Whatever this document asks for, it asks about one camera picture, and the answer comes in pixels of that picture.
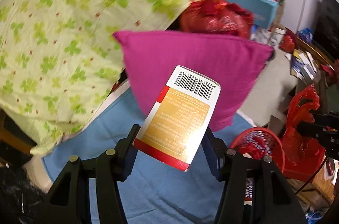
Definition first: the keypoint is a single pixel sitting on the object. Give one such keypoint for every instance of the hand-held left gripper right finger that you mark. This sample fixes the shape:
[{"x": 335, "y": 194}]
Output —
[{"x": 212, "y": 160}]

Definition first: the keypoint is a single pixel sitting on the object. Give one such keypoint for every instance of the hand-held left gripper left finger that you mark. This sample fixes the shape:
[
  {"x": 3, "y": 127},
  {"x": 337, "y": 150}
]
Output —
[{"x": 127, "y": 160}]

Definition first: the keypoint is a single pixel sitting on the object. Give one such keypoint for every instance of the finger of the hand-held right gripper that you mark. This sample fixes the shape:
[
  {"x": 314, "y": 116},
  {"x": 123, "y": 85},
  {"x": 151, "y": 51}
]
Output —
[
  {"x": 325, "y": 136},
  {"x": 325, "y": 116}
]

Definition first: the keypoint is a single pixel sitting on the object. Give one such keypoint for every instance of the orange cardboard box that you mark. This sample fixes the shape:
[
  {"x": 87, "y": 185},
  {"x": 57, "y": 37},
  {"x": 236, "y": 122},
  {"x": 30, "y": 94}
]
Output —
[{"x": 180, "y": 120}]

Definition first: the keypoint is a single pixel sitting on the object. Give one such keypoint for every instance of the red mesh basket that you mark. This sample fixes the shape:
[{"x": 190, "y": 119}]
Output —
[{"x": 258, "y": 129}]

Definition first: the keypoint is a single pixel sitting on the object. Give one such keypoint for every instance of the red box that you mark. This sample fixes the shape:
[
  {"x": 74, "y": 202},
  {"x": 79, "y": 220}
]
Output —
[{"x": 304, "y": 169}]

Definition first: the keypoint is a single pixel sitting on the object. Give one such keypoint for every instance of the blue blanket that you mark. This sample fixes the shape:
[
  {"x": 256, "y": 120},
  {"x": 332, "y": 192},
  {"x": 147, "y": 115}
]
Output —
[{"x": 164, "y": 194}]

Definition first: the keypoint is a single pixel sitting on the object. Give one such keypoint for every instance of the stack of booklets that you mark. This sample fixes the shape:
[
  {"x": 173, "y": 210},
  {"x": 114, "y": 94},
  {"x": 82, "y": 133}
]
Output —
[{"x": 302, "y": 65}]

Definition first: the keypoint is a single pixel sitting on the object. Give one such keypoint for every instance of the black monitor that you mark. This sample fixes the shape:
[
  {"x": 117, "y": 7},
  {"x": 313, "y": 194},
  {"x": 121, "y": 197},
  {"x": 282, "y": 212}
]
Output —
[{"x": 328, "y": 27}]

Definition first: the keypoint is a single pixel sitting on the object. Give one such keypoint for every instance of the cream cushion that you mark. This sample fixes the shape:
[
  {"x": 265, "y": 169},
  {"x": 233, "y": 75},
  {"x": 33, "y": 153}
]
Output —
[{"x": 37, "y": 171}]

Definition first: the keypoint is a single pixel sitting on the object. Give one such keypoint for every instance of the white jar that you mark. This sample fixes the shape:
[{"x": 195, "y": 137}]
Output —
[{"x": 276, "y": 35}]

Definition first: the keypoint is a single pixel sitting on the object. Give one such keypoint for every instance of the pink pillow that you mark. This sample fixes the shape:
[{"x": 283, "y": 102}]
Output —
[{"x": 198, "y": 54}]

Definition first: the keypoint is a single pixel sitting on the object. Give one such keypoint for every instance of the black jacket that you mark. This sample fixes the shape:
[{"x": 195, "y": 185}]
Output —
[{"x": 16, "y": 194}]

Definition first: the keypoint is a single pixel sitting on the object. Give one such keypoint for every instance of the light blue cardboard box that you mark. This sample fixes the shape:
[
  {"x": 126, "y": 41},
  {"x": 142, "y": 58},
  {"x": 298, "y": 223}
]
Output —
[{"x": 251, "y": 9}]

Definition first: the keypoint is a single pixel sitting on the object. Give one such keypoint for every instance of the shiny red bag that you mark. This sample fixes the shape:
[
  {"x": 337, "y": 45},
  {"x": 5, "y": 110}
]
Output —
[{"x": 217, "y": 19}]

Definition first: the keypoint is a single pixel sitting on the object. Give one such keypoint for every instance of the green clover print blanket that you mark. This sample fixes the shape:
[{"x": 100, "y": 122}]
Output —
[{"x": 66, "y": 27}]

